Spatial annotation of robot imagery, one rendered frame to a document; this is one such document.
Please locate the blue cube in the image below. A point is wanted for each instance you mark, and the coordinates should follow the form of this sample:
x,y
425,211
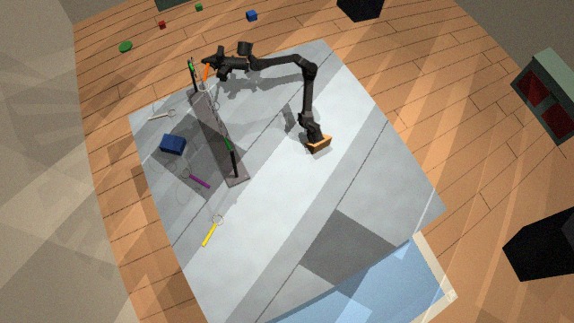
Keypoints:
x,y
173,144

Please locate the beige ring with yellow handle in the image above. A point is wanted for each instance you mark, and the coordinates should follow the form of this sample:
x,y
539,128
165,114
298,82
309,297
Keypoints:
x,y
211,231

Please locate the purple handle with beige loop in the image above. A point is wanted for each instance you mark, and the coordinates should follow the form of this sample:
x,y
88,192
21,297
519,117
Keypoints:
x,y
196,179

